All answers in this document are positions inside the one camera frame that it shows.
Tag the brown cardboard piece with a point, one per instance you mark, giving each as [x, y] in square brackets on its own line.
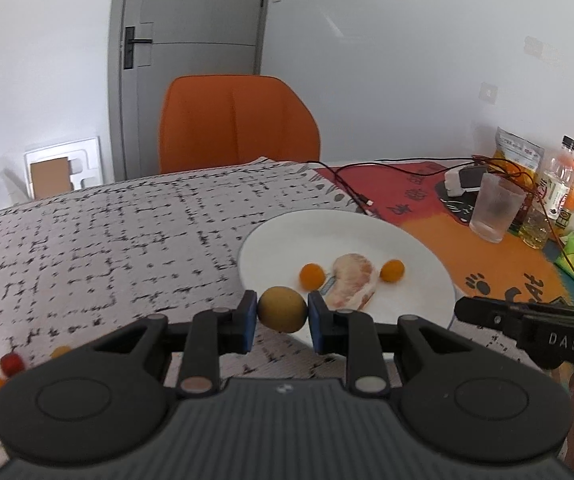
[50, 178]

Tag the small red fruit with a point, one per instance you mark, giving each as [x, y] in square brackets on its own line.
[12, 364]

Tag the small glass jar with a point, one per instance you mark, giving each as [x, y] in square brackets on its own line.
[534, 231]

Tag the grid patterned tablecloth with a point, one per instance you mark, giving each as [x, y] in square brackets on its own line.
[80, 265]

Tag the white round plate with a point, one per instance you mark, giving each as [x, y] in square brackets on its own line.
[274, 253]

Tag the orange chair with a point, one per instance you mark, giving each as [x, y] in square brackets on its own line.
[226, 120]

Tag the clear plastic bottle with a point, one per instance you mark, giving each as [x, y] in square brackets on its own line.
[555, 182]

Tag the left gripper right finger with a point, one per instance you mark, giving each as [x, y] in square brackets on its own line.
[354, 335]

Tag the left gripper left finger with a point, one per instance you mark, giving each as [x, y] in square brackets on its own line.
[210, 335]

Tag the black door handle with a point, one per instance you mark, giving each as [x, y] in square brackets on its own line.
[130, 42]

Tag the clear plastic cup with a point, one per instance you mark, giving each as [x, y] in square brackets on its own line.
[496, 207]

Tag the yellow snack bag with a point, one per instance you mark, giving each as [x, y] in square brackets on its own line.
[517, 154]

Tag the small orange kumquat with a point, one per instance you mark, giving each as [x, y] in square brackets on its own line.
[392, 271]

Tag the pomelo piece on plate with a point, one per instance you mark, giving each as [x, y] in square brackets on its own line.
[355, 281]

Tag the white power adapter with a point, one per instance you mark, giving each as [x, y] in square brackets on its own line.
[458, 181]

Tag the yellow-green fruit near edge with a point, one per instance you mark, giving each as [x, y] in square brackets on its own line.
[60, 351]

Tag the grey door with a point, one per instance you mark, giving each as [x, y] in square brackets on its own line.
[190, 37]

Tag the small kumquat on plate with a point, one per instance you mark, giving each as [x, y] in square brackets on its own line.
[312, 277]

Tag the orange red cat mat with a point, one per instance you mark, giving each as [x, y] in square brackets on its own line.
[409, 195]

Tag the white foam packaging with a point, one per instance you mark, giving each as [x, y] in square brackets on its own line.
[84, 160]

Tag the yellow-green round fruit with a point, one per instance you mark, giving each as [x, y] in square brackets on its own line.
[282, 309]

